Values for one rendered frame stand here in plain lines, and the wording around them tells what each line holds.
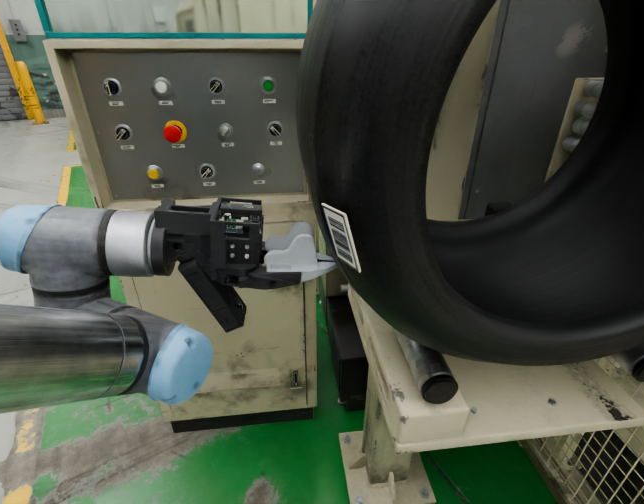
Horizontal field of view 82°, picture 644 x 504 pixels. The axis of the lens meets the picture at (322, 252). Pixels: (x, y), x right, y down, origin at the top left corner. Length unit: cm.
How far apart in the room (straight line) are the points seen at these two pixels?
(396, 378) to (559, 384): 27
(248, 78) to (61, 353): 76
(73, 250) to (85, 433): 135
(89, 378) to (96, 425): 142
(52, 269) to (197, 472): 114
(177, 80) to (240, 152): 21
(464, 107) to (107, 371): 65
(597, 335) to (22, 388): 53
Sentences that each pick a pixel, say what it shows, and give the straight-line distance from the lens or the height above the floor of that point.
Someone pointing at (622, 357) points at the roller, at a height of 90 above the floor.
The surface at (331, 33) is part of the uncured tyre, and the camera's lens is 33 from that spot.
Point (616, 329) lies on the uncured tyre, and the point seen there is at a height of 98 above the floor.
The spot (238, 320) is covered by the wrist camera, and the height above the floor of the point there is 96.
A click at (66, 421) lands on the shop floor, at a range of 184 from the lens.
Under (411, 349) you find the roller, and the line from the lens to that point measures 51.
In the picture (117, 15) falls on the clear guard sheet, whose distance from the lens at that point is 99.
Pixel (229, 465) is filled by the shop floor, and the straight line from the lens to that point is 150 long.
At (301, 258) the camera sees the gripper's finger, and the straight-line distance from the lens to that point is 44.
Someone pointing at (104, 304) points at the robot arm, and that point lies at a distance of 48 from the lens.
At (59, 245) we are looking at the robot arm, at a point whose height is 108.
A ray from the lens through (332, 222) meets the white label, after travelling 34.
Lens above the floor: 126
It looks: 29 degrees down
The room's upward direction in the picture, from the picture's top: straight up
